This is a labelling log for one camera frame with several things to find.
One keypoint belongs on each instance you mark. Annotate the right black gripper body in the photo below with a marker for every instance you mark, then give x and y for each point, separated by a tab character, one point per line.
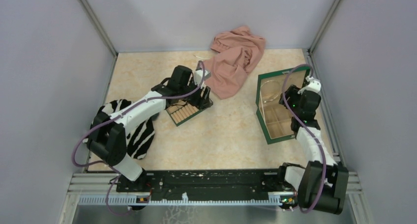
295	98

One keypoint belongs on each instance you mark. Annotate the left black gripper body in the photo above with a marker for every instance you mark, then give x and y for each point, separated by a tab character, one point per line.
194	98

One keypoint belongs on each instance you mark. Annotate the green jewelry tray insert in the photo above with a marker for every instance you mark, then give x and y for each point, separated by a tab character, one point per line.
181	111

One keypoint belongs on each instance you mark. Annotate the silver pearl bangle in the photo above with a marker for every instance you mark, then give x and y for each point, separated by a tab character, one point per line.
269	90

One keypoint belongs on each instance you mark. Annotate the green jewelry box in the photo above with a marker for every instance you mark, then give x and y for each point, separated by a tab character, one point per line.
277	121

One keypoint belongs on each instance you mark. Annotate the pink cloth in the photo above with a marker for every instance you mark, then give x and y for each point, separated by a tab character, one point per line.
238	52

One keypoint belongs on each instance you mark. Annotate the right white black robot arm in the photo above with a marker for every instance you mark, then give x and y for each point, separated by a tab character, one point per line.
322	184

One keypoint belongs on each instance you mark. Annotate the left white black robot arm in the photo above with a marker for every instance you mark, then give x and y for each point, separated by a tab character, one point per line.
107	137

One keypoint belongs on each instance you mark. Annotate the zebra print pouch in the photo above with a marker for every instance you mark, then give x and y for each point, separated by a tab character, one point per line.
138	141

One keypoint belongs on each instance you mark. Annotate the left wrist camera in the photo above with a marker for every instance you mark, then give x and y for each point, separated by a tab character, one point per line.
200	76

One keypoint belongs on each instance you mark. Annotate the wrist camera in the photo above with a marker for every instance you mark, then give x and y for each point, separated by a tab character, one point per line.
200	76
313	85

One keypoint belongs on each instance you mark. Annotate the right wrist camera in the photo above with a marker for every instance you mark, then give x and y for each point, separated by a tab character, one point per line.
313	85

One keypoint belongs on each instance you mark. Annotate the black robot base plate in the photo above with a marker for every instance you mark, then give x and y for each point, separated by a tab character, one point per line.
209	185

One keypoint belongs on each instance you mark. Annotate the white cable tray rail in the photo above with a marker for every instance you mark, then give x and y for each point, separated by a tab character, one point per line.
274	199

